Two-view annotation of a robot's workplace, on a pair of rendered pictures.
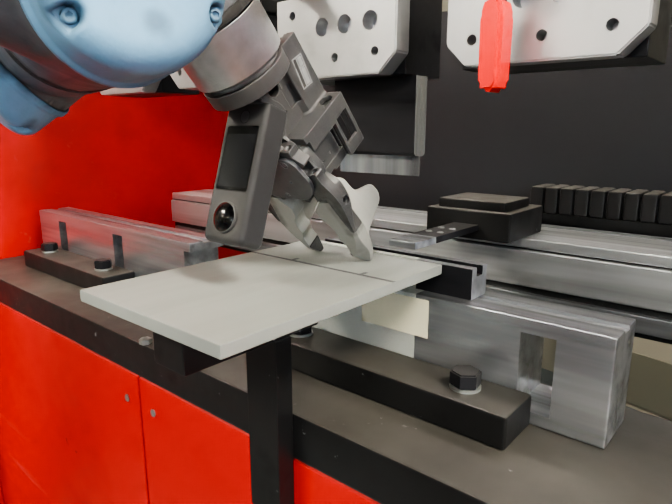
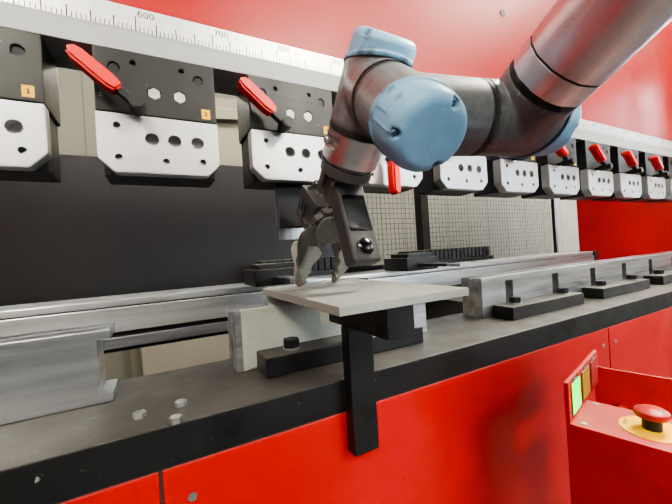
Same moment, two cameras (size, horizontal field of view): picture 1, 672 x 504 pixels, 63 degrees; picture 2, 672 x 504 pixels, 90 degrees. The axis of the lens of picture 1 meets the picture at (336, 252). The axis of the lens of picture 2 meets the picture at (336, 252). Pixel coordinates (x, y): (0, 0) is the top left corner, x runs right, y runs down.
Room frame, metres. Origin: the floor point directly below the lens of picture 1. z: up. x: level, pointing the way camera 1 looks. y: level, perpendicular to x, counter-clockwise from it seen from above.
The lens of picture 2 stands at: (0.31, 0.51, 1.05)
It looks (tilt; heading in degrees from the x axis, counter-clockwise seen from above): 0 degrees down; 291
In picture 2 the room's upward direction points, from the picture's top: 4 degrees counter-clockwise
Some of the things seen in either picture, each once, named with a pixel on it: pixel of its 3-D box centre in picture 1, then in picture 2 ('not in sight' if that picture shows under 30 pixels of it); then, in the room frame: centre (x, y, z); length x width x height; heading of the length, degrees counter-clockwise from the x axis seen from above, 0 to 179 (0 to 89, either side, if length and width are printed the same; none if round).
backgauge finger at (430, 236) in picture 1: (458, 221); (283, 274); (0.70, -0.16, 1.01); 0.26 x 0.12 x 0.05; 140
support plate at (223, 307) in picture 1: (276, 281); (350, 291); (0.47, 0.05, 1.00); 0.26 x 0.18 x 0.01; 140
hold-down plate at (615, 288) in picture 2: not in sight; (617, 287); (-0.12, -0.77, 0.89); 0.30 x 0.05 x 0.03; 50
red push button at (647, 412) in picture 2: not in sight; (651, 420); (0.08, -0.08, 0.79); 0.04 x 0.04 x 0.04
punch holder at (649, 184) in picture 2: not in sight; (641, 178); (-0.31, -1.09, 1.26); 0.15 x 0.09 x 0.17; 50
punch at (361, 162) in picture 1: (378, 127); (303, 212); (0.58, -0.04, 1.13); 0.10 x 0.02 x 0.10; 50
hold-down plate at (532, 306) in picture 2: not in sight; (540, 304); (0.14, -0.47, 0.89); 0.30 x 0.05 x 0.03; 50
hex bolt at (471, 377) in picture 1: (465, 378); not in sight; (0.44, -0.11, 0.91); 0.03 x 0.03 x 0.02
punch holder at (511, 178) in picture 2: not in sight; (504, 163); (0.20, -0.48, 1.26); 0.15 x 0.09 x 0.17; 50
